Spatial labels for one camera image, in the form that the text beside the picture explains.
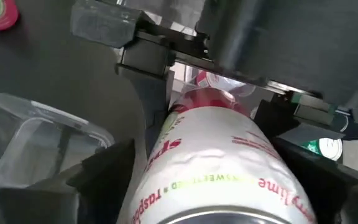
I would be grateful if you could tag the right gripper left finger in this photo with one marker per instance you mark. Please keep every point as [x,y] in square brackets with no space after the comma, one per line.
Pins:
[104,186]

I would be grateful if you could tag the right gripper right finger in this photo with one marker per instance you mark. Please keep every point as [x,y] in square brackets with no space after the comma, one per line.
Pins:
[322,186]

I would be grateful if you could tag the green Sprite can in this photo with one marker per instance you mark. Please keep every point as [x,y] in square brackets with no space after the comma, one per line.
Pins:
[342,124]
[331,149]

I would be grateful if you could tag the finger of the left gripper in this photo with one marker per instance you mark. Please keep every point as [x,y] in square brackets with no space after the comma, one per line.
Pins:
[275,118]
[148,62]

